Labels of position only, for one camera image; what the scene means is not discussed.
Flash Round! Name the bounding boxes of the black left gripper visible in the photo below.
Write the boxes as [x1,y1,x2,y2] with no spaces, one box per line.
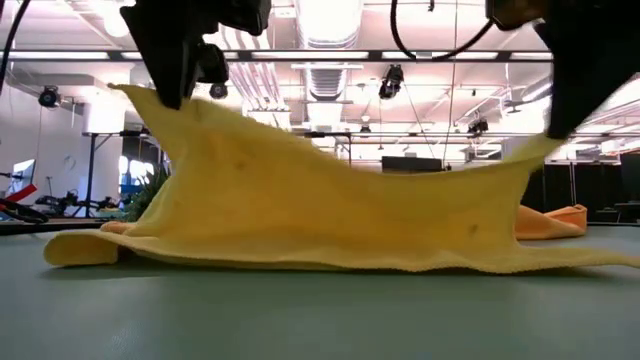
[119,0,230,111]

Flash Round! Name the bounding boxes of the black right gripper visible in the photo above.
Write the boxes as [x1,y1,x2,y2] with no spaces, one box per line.
[533,0,640,141]

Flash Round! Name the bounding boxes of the orange microfiber towel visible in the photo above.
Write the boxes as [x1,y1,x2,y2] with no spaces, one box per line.
[513,203,589,242]

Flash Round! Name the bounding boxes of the yellow microfiber towel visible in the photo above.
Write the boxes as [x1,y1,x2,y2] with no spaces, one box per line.
[42,82,640,275]

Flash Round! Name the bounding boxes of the black partition panels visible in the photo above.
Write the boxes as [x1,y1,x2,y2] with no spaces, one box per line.
[519,152,640,224]

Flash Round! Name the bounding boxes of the black overhead rig beam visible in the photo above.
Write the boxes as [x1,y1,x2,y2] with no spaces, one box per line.
[0,48,556,64]

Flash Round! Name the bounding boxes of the small potted green plant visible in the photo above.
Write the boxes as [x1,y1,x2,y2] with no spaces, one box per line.
[119,167,171,224]

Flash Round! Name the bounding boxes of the black background stand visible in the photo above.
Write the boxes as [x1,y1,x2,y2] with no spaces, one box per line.
[82,130,151,216]

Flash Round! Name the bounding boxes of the black computer monitor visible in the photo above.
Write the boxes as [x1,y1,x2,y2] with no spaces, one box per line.
[381,155,444,174]

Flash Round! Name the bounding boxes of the background desk monitor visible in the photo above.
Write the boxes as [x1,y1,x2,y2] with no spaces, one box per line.
[9,158,37,196]

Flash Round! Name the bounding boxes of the green table mat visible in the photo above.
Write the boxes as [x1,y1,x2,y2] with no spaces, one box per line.
[0,224,640,360]

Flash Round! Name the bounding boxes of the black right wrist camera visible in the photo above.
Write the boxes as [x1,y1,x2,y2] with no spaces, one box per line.
[485,0,549,32]

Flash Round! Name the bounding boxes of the black background rig frame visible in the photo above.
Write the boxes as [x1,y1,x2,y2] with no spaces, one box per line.
[299,131,353,166]

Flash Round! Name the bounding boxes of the black right camera cable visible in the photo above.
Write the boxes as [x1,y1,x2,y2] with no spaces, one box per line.
[389,0,496,63]

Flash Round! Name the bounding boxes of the black camera cable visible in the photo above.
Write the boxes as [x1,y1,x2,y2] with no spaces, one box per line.
[389,0,496,63]
[0,0,32,96]

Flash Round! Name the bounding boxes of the black left camera cable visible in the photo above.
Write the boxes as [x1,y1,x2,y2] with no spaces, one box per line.
[0,0,32,96]

